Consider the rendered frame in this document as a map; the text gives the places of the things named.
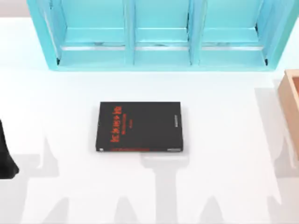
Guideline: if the black book with red lettering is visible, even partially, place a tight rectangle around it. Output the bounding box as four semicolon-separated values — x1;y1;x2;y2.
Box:
95;101;184;153

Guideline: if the light blue rack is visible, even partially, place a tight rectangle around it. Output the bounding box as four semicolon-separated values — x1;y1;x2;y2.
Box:
26;0;299;72

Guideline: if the shallow salmon-coloured box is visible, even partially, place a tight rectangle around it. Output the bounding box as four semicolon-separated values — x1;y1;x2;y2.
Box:
278;69;299;161

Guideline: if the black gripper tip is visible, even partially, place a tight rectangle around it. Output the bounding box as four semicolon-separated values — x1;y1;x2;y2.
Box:
0;119;20;181

